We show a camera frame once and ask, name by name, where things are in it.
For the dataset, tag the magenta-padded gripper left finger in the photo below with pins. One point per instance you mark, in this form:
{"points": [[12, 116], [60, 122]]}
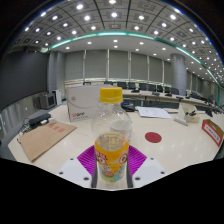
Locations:
{"points": [[75, 170]]}

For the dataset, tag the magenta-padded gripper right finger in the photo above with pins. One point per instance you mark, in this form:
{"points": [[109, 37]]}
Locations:
{"points": [[148, 170]]}

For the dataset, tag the clear yellow-capped drink bottle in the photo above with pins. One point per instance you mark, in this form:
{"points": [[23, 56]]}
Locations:
{"points": [[111, 160]]}

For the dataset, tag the flat round red coaster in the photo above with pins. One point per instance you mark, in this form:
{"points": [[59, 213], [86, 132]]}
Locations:
{"points": [[153, 137]]}

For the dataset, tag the white paper sheet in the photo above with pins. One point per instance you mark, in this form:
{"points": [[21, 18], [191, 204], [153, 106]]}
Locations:
{"points": [[153, 112]]}

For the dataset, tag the white remote control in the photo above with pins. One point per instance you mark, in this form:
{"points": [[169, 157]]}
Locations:
{"points": [[181, 121]]}

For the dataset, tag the black power adapter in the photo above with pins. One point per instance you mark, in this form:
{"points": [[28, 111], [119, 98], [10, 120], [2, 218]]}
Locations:
{"points": [[39, 118]]}

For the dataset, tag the black bag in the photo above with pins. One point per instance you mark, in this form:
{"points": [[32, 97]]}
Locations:
{"points": [[129, 107]]}

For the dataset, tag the large white cardboard box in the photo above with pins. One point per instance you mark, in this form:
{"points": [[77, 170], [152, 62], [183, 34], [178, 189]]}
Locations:
{"points": [[83, 103]]}

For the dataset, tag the small open beige box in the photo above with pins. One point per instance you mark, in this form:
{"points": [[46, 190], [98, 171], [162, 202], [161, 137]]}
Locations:
{"points": [[187, 111]]}

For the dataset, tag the long curved conference desk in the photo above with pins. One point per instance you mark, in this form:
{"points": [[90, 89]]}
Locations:
{"points": [[160, 97]]}

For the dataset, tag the open cardboard box red label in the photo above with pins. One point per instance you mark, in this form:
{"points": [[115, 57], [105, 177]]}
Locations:
{"points": [[211, 131]]}

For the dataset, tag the grey box monitor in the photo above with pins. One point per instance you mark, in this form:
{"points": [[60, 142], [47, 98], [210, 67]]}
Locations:
{"points": [[47, 100]]}

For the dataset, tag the row of black office chairs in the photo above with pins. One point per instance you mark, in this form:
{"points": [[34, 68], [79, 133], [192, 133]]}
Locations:
{"points": [[146, 86]]}

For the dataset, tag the group of ceiling lights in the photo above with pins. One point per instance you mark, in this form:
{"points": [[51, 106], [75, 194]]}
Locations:
{"points": [[114, 14]]}

